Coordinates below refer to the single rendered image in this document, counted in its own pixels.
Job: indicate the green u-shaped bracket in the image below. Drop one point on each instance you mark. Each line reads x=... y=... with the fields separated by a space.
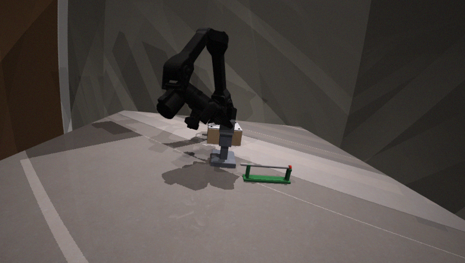
x=270 y=179

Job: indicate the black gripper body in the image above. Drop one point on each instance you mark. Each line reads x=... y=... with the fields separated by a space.
x=206 y=105

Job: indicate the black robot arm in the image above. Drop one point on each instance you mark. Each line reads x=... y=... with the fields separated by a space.
x=180 y=68

